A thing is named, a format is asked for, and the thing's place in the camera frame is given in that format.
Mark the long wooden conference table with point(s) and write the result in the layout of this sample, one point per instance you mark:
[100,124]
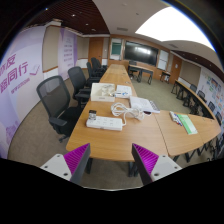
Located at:
[137,128]

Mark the white flat box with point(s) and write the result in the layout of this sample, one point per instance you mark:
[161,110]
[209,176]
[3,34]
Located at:
[123,91]

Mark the black office chair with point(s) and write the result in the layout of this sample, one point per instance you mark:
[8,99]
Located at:
[81,93]
[55,97]
[95,69]

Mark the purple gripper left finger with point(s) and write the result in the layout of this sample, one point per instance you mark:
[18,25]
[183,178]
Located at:
[70,166]

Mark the white power strip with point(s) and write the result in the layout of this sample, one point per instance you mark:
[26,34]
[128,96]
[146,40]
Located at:
[107,123]

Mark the right wooden table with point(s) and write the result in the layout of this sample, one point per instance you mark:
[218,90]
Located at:
[176,138]

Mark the white keyboard device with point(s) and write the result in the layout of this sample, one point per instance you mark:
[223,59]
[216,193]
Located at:
[144,104]

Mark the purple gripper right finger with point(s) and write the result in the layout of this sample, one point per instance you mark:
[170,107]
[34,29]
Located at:
[151,166]

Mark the far small desk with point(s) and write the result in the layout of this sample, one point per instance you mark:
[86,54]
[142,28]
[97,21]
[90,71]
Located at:
[140,70]

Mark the near black office chair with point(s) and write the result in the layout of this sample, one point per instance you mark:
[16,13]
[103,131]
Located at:
[55,97]

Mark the black charger plug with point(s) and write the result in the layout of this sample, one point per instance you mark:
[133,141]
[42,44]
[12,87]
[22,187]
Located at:
[92,115]

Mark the green booklet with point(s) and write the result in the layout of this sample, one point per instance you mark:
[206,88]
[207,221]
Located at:
[187,123]

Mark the white pen pack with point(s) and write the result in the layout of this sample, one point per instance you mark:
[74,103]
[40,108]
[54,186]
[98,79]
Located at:
[175,118]

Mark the large wall television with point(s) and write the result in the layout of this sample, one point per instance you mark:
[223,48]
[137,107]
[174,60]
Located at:
[140,53]

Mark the white open box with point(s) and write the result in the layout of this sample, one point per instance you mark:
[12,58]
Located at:
[103,92]

